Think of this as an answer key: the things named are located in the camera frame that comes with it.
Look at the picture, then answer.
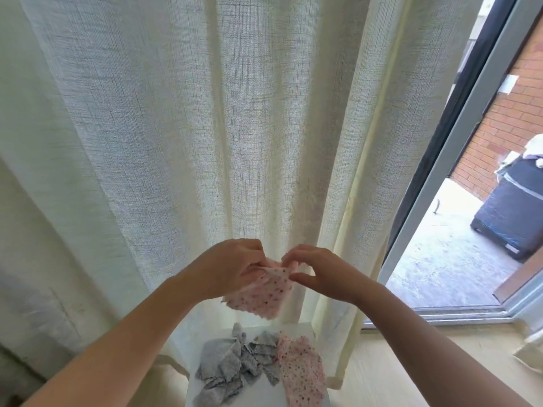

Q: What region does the pile of grey cloths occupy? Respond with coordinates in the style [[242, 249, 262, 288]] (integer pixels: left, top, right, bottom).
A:
[[193, 324, 254, 407], [246, 328, 285, 387]]

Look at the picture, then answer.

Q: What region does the brown wooden board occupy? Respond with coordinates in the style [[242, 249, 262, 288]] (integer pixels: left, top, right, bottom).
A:
[[494, 248, 543, 304]]

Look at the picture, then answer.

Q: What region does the person's right hand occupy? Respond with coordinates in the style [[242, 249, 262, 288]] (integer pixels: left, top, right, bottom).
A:
[[282, 244, 369, 307]]

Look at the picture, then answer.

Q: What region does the dark blue tarpaulin cover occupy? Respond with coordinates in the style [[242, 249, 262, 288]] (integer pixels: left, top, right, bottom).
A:
[[471, 158, 543, 262]]

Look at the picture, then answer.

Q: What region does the white table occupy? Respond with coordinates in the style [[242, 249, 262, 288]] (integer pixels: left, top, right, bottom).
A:
[[185, 322, 332, 407]]

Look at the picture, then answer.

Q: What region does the white patterned cloth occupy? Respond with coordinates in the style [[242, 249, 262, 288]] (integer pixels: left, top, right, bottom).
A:
[[496, 133, 543, 176]]

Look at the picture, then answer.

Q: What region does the white bundled curtain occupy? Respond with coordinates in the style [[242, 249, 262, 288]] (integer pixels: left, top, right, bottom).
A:
[[512, 328, 543, 375]]

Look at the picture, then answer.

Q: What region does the person's right forearm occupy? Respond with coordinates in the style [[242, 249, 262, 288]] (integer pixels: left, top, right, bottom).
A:
[[352, 279, 534, 407]]

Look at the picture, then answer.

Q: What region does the person's left forearm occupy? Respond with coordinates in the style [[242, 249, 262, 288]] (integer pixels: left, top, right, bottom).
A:
[[21, 279, 206, 407]]

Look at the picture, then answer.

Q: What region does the white linen curtain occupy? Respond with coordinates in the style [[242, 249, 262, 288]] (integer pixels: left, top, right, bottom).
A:
[[0, 0, 489, 407]]

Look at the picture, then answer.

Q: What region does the person's left hand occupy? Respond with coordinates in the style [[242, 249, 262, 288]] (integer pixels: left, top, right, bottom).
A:
[[180, 239, 282, 304]]

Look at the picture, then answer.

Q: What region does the pink floral cloth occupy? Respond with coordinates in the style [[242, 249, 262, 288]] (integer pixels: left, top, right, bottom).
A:
[[222, 265, 295, 321], [275, 333, 329, 407]]

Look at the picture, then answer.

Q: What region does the white sliding door frame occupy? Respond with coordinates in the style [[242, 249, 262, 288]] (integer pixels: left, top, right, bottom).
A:
[[361, 0, 543, 330]]

